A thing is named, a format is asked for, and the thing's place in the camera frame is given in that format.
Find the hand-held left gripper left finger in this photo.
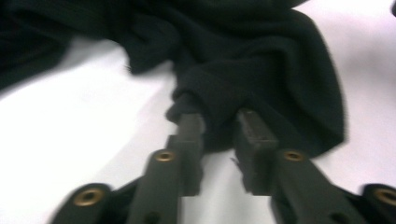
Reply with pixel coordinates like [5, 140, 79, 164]
[125, 113, 206, 224]

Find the black tank top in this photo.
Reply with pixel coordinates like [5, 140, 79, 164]
[0, 0, 348, 158]

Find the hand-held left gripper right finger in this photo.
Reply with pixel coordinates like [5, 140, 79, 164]
[233, 108, 368, 224]

